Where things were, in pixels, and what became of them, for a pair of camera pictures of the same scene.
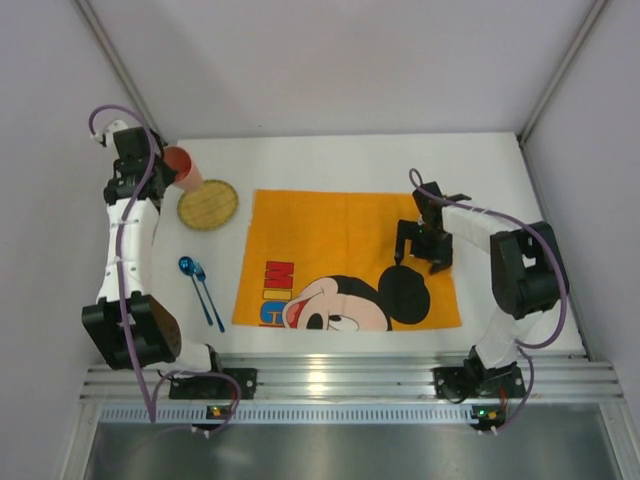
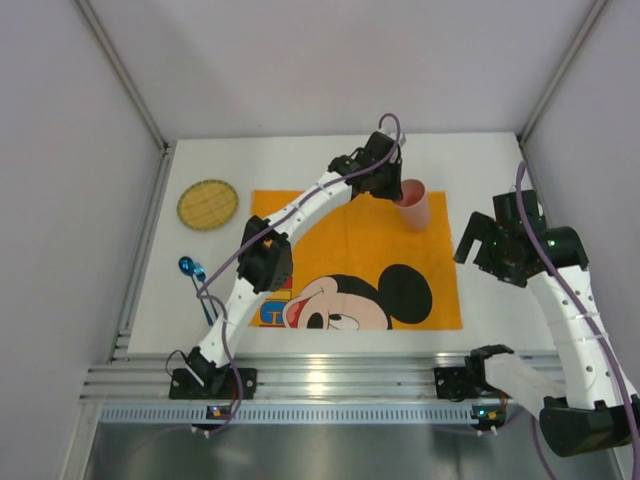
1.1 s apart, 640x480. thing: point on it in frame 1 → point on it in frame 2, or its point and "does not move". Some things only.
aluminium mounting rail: x=551 y=378 does not move
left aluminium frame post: x=91 y=17 does not move
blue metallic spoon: x=187 y=266 does not move
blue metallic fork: x=201 y=276 does not move
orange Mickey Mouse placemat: x=326 y=260 does not move
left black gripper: x=133 y=166 → x=382 y=182
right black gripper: x=417 y=239 → x=484 y=245
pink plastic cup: x=188 y=177 → x=414 y=203
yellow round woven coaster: x=213 y=205 does not move
